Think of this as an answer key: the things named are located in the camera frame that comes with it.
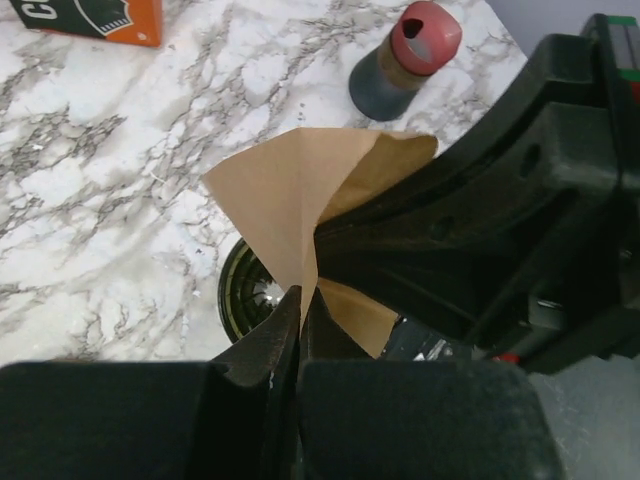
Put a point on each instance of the orange coffee filter box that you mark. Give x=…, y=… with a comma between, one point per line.
x=133, y=22

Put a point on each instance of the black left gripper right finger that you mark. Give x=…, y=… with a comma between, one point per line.
x=361, y=418

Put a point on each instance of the brown paper coffee filter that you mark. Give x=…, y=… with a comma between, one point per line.
x=277, y=192

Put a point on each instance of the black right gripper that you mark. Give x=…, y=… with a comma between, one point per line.
x=521, y=238

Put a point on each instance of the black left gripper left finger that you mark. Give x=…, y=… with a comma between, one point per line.
x=231, y=417

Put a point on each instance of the grey carafe with red lid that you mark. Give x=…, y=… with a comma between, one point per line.
x=383, y=83

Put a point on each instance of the olive green glass dripper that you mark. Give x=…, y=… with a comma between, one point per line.
x=247, y=293

